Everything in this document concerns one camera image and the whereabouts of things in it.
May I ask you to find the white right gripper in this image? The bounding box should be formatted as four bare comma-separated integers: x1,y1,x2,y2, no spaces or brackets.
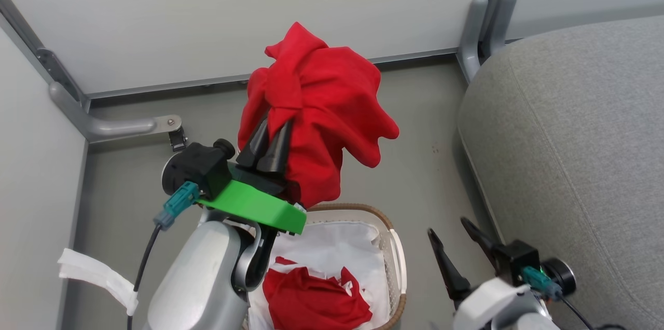
427,217,531,330

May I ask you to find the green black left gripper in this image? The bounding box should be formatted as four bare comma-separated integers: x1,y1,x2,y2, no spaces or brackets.
200,114,308,235

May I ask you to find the red cloth garment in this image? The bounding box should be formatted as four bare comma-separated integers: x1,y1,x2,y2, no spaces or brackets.
238,21,400,209
262,256,374,330

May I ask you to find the white laundry basket brown rim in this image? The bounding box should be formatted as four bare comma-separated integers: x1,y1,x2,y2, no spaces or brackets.
244,203,408,330

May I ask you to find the white cloth basket liner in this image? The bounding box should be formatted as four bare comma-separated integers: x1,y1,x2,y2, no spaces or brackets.
248,221,395,330

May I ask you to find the small black caster wheel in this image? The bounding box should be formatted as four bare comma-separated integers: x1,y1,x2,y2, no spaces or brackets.
169,129,188,153

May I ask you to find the grey metal partition foot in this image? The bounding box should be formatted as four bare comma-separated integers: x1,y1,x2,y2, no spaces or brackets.
456,0,489,84
49,81,183,143
482,0,519,59

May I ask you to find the grey fabric sofa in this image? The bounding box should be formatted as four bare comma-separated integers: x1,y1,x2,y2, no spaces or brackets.
456,15,664,330

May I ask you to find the black cable with teal plug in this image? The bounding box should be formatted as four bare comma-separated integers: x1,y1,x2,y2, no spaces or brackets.
126,181,201,330
521,266,628,330

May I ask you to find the white fabric strap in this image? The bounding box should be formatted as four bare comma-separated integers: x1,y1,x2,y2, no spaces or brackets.
57,248,140,316

